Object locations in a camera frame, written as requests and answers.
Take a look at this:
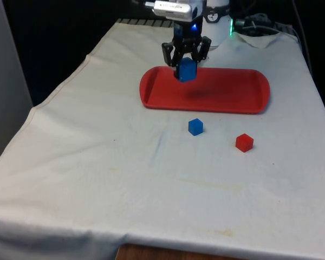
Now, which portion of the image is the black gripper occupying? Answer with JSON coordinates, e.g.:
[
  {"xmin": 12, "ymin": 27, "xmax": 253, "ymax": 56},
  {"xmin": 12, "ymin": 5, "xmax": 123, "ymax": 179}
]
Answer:
[{"xmin": 161, "ymin": 21, "xmax": 212, "ymax": 79}]

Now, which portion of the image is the large blue block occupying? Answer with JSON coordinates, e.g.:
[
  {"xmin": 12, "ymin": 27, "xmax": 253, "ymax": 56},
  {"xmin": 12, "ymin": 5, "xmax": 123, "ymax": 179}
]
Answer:
[{"xmin": 178, "ymin": 57, "xmax": 198, "ymax": 82}]

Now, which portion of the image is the red tray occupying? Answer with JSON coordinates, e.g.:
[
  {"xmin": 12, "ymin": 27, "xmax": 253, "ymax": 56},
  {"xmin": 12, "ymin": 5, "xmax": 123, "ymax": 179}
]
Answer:
[{"xmin": 139, "ymin": 66, "xmax": 271, "ymax": 115}]

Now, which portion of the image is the small blue cube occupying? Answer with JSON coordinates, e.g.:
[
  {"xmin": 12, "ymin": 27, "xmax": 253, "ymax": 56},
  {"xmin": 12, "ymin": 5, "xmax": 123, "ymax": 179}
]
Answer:
[{"xmin": 188, "ymin": 118, "xmax": 204, "ymax": 137}]

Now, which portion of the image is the small red cube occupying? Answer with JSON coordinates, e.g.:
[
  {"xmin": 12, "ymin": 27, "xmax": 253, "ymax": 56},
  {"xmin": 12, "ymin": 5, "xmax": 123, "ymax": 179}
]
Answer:
[{"xmin": 235, "ymin": 133, "xmax": 255, "ymax": 153}]

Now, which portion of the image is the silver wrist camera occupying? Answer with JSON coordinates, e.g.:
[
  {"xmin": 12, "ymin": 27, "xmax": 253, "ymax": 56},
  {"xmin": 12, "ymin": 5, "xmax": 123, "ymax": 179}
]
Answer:
[{"xmin": 144, "ymin": 0, "xmax": 193, "ymax": 22}]

